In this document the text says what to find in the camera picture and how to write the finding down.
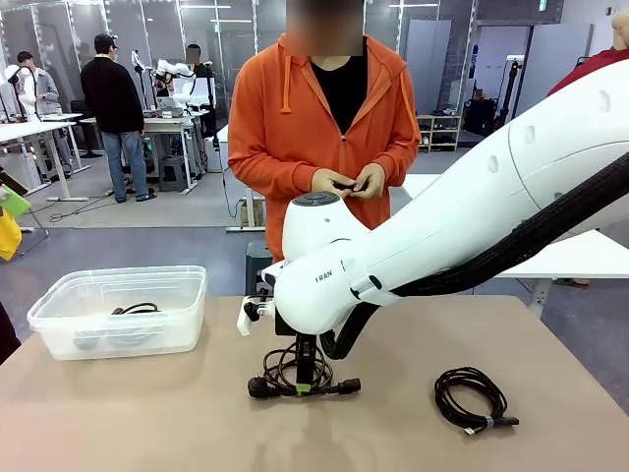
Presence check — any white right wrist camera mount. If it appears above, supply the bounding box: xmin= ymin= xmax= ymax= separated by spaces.
xmin=236 ymin=288 xmax=277 ymax=336

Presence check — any person right hand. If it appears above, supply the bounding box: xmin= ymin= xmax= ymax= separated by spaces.
xmin=311 ymin=166 xmax=355 ymax=194

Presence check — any white humanoid robot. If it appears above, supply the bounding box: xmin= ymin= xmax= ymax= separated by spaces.
xmin=151 ymin=58 xmax=196 ymax=109

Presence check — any yellow cloth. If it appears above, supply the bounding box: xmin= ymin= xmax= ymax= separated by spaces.
xmin=0 ymin=210 xmax=24 ymax=262

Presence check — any black corrugated cable conduit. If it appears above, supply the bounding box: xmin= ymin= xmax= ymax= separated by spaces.
xmin=321 ymin=150 xmax=629 ymax=361

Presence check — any black equipment housing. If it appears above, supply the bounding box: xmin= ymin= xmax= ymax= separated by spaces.
xmin=0 ymin=299 xmax=22 ymax=366

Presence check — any person right forearm orange sleeve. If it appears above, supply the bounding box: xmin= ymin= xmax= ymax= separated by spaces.
xmin=227 ymin=147 xmax=318 ymax=191

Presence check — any person in orange hoodie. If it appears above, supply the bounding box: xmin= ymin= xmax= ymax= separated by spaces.
xmin=226 ymin=31 xmax=423 ymax=265

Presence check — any white standing desk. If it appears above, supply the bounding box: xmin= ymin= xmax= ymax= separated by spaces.
xmin=215 ymin=122 xmax=269 ymax=233

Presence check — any large white table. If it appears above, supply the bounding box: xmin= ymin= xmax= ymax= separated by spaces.
xmin=401 ymin=172 xmax=629 ymax=322

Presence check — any black braided USB cable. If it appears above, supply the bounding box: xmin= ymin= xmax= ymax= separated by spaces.
xmin=332 ymin=179 xmax=373 ymax=196
xmin=433 ymin=366 xmax=521 ymax=440

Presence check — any grey plastic stool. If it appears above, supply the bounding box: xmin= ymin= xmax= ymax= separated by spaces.
xmin=157 ymin=154 xmax=189 ymax=193
xmin=244 ymin=240 xmax=274 ymax=296

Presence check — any black power cable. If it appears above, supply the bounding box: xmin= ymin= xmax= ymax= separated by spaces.
xmin=110 ymin=301 xmax=168 ymax=317
xmin=247 ymin=342 xmax=364 ymax=400

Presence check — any black cart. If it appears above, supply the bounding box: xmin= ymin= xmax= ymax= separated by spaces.
xmin=464 ymin=96 xmax=502 ymax=139

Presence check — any black tripod stand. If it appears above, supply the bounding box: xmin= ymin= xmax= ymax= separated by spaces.
xmin=495 ymin=54 xmax=525 ymax=127

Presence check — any person in grey hoodie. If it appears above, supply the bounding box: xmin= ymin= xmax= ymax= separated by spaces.
xmin=17 ymin=51 xmax=60 ymax=119

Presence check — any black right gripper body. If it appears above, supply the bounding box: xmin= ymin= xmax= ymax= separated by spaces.
xmin=272 ymin=310 xmax=325 ymax=341

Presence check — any black office chair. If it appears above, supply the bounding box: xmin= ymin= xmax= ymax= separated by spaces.
xmin=70 ymin=99 xmax=105 ymax=159

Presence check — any wooden shoe rack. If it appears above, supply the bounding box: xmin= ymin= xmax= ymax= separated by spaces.
xmin=416 ymin=113 xmax=463 ymax=152

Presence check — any grey workbench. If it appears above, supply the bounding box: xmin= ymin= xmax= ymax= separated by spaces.
xmin=78 ymin=108 xmax=207 ymax=196

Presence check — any person left hand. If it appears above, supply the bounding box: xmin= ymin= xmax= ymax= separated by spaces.
xmin=349 ymin=162 xmax=385 ymax=199

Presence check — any person left forearm orange sleeve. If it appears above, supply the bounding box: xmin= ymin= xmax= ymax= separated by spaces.
xmin=380 ymin=137 xmax=423 ymax=188

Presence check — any man in black jacket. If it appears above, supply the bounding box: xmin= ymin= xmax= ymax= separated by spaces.
xmin=80 ymin=32 xmax=157 ymax=204

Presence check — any clear plastic storage box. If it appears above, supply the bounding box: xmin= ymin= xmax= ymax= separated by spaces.
xmin=27 ymin=265 xmax=207 ymax=362

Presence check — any person in dark top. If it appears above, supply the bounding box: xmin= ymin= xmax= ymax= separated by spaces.
xmin=184 ymin=42 xmax=218 ymax=142

